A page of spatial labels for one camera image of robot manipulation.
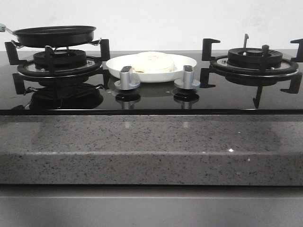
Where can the fried egg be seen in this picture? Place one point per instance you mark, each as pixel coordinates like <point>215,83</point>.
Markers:
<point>152,62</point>

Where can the white round plate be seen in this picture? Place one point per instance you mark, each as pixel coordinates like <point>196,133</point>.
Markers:
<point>115,64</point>

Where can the black frying pan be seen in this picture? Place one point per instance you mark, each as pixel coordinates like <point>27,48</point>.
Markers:
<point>53,36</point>

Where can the black glass cooktop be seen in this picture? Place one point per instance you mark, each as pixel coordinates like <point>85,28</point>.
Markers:
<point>218,94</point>

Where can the silver left stove knob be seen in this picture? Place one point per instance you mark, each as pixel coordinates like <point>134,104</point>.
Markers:
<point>126,82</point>

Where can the silver stove knob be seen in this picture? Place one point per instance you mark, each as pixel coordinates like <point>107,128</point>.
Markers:
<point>126,82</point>
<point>187,81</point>

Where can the silver right stove knob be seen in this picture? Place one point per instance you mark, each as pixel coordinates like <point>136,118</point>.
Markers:
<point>187,81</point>

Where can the right black pan support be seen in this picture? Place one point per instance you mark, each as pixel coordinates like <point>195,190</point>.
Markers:
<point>259,78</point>

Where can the black pan support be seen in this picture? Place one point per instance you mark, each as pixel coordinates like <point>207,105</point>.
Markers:
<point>259,78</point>
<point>55,78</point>

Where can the left black gas burner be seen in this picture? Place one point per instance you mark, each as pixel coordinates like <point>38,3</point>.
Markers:
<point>62,59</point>

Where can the black gas burner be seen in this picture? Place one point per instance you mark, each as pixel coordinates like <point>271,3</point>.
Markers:
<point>62,59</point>
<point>251,58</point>

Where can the right black gas burner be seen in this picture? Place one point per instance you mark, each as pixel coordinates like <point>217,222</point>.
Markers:
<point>251,58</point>

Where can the left black pan support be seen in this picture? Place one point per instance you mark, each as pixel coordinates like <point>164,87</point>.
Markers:
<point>55,78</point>

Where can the grey cabinet front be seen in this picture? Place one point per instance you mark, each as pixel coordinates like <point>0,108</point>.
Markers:
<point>155,206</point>

